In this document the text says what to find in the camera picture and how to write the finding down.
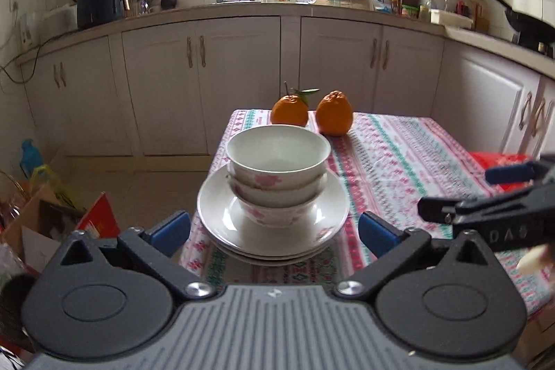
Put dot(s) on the red label bottle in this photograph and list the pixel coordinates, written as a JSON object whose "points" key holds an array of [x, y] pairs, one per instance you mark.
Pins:
{"points": [[463, 5]]}

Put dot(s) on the orange with green leaf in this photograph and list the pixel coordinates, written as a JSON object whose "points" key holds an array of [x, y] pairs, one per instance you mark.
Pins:
{"points": [[288, 112]]}

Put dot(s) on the black wok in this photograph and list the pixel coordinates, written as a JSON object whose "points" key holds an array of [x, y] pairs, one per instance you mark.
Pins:
{"points": [[529, 27]]}

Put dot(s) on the light kitchen countertop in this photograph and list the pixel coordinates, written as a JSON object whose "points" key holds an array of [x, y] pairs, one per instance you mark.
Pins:
{"points": [[260, 8]]}

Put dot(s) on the white plastic tray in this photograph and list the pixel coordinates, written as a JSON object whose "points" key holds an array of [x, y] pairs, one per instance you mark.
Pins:
{"points": [[451, 19]]}

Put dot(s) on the blue plastic bottle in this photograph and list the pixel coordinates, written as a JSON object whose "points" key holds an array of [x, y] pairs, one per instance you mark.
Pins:
{"points": [[30, 159]]}

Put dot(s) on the red carton with orange print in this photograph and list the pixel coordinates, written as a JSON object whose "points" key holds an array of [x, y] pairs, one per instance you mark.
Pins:
{"points": [[102, 218]]}

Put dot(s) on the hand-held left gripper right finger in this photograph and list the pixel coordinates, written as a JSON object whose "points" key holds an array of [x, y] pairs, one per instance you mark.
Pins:
{"points": [[377, 235]]}

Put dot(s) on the bumpy orange without leaf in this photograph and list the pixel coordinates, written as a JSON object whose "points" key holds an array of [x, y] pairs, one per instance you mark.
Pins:
{"points": [[334, 114]]}

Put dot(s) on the small clear bottle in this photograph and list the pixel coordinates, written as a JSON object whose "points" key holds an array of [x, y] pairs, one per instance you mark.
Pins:
{"points": [[430, 3]]}

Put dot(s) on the person's right hand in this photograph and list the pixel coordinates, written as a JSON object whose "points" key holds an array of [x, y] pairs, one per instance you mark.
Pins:
{"points": [[533, 260]]}

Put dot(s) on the blue white packet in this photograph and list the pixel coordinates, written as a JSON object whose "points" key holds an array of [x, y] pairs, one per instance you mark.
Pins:
{"points": [[381, 3]]}

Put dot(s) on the patterned red green tablecloth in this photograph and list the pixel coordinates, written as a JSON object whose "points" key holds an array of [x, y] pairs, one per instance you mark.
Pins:
{"points": [[390, 162]]}

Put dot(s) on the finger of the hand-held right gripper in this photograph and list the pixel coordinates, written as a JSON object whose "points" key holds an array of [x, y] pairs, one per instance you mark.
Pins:
{"points": [[438, 210], [509, 174]]}

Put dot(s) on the white countertop appliance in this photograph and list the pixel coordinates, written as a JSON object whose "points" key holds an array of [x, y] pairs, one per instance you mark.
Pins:
{"points": [[60, 21]]}

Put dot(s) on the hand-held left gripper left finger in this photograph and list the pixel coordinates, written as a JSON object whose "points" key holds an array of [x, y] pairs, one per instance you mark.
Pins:
{"points": [[171, 231]]}

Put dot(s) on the yellow green bag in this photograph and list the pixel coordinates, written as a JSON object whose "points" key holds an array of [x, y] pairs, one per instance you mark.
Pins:
{"points": [[47, 179]]}

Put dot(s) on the black gas stove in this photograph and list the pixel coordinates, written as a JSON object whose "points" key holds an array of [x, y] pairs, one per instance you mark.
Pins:
{"points": [[540, 47]]}

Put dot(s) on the brown cardboard box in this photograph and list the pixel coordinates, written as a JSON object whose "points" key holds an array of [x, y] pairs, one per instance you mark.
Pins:
{"points": [[26, 231]]}

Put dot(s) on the white bowl with pink flowers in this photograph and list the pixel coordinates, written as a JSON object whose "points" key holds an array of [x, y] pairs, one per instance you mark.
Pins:
{"points": [[277, 196], [277, 216], [277, 149]]}

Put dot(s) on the amber oil bottle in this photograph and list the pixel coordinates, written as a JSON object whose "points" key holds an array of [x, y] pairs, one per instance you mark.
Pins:
{"points": [[479, 14]]}

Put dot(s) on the green packet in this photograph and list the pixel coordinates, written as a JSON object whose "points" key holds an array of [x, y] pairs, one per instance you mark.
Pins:
{"points": [[409, 11]]}

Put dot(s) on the clear plastic bottle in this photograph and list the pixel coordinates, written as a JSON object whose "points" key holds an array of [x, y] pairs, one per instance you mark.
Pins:
{"points": [[448, 1]]}

